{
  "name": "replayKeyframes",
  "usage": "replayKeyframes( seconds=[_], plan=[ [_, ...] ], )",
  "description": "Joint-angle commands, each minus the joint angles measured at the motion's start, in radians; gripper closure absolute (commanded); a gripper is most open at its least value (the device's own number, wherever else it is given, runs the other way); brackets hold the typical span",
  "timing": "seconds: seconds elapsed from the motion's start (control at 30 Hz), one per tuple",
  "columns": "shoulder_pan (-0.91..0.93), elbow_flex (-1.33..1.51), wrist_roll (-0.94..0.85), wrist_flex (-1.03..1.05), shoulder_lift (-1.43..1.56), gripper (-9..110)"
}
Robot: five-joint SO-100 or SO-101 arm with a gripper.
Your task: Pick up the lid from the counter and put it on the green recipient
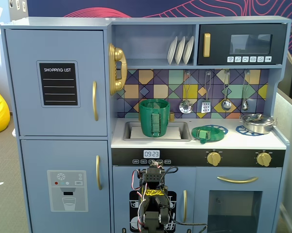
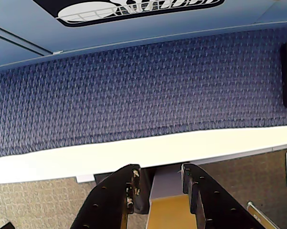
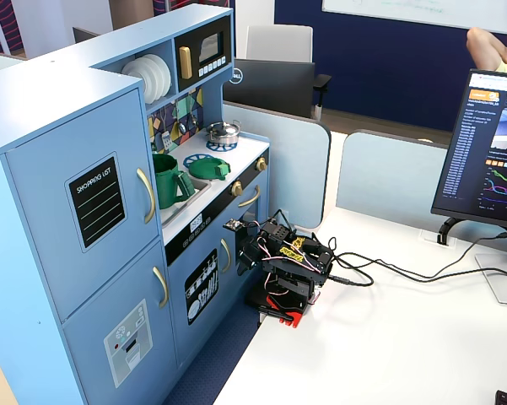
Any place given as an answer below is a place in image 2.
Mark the yellow and grey block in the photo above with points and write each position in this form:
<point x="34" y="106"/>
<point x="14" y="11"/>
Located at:
<point x="168" y="210"/>

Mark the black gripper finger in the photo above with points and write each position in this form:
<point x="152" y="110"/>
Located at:
<point x="109" y="190"/>
<point x="212" y="198"/>

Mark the blue toy kitchen playset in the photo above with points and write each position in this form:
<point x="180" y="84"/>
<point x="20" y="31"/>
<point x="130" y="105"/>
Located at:
<point x="38" y="35"/>

